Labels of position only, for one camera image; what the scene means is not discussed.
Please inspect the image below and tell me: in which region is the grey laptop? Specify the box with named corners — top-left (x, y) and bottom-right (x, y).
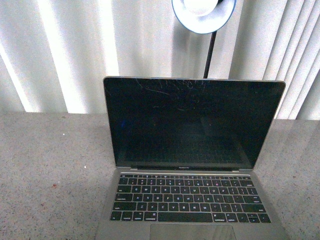
top-left (95, 76), bottom-right (288, 240)

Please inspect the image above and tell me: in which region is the blue desk lamp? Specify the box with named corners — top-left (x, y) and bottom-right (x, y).
top-left (171, 0), bottom-right (237, 79)

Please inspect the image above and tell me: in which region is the white pleated curtain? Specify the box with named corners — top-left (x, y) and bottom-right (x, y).
top-left (0, 0), bottom-right (320, 120)

